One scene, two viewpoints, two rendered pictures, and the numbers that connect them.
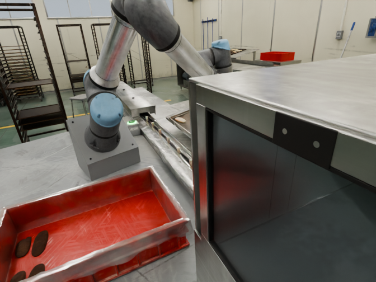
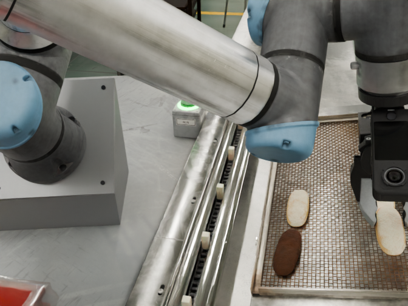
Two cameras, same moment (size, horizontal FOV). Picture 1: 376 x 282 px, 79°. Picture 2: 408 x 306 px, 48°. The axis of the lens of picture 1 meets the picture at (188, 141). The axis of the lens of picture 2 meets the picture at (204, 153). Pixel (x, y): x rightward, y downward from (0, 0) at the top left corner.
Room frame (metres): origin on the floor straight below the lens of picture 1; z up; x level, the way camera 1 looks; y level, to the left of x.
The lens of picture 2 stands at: (0.54, -0.31, 1.43)
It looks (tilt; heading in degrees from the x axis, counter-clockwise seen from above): 34 degrees down; 37
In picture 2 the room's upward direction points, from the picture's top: 2 degrees counter-clockwise
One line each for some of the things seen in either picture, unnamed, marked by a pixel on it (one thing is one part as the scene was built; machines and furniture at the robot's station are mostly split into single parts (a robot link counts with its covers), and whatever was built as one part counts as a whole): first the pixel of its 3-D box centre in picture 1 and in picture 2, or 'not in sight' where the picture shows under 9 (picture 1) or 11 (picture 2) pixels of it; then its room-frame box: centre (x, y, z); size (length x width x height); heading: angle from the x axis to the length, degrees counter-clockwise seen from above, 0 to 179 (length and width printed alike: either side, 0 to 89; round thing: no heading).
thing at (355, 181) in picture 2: not in sight; (368, 173); (1.06, -0.19, 1.06); 0.05 x 0.02 x 0.09; 113
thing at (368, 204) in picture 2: not in sight; (367, 192); (1.08, -0.19, 1.02); 0.06 x 0.03 x 0.09; 23
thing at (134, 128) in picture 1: (133, 130); (190, 124); (1.33, 0.33, 0.84); 0.08 x 0.08 x 0.11; 24
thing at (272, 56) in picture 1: (276, 56); not in sight; (4.50, -1.74, 0.94); 0.51 x 0.36 x 0.13; 28
